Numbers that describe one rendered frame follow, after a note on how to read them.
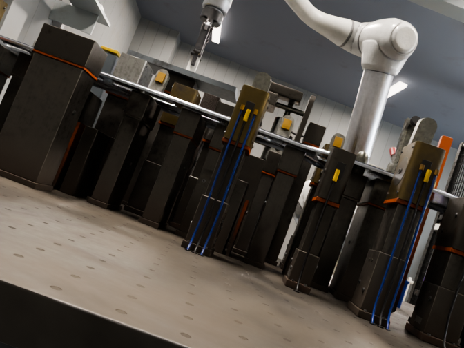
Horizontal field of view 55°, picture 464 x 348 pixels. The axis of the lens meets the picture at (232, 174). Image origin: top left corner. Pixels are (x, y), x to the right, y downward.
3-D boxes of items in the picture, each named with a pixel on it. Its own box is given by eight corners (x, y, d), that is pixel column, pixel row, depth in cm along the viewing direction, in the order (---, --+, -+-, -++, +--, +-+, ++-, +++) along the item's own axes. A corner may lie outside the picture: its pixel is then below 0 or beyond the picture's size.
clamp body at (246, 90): (175, 248, 84) (240, 78, 87) (185, 245, 96) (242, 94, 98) (208, 261, 83) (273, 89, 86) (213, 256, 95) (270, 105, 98)
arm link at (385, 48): (342, 227, 175) (369, 250, 154) (304, 221, 171) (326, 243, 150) (399, 27, 160) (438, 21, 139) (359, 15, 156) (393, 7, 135)
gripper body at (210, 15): (225, 11, 147) (215, 36, 146) (223, 21, 155) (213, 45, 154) (204, 2, 146) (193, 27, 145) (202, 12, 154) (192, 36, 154)
